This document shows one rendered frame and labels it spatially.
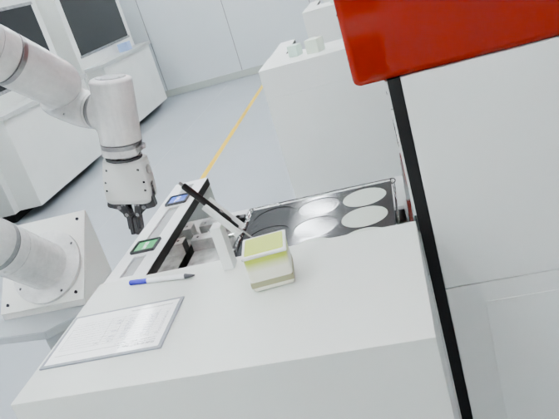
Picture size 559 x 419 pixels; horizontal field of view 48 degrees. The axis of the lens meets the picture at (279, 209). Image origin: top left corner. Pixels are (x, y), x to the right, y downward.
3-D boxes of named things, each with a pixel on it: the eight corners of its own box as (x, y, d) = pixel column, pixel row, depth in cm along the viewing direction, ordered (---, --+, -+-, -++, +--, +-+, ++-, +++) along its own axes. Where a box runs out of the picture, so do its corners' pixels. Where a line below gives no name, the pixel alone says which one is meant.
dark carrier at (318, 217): (391, 183, 149) (390, 180, 149) (398, 249, 118) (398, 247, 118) (254, 212, 157) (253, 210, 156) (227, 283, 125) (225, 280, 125)
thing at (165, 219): (223, 221, 178) (207, 176, 173) (168, 336, 128) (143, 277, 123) (192, 228, 180) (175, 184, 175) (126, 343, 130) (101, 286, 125)
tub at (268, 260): (294, 262, 109) (284, 228, 107) (297, 283, 102) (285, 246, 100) (254, 273, 110) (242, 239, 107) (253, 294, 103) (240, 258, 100)
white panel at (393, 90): (413, 148, 189) (384, 15, 175) (445, 288, 115) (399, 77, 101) (403, 150, 190) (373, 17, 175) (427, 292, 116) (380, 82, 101)
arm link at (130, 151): (149, 134, 131) (151, 148, 132) (109, 135, 132) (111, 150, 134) (136, 146, 124) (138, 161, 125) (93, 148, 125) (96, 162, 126)
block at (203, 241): (228, 239, 150) (225, 227, 149) (225, 245, 147) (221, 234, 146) (197, 245, 151) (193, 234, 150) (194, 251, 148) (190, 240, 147)
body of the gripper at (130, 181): (152, 145, 132) (160, 194, 136) (106, 146, 133) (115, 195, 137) (140, 156, 125) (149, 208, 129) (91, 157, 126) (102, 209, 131)
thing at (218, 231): (256, 256, 116) (234, 190, 111) (253, 266, 113) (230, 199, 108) (225, 262, 117) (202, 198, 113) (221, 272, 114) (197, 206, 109)
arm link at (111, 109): (88, 145, 127) (121, 149, 123) (75, 79, 122) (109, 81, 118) (117, 133, 134) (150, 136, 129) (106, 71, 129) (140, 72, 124)
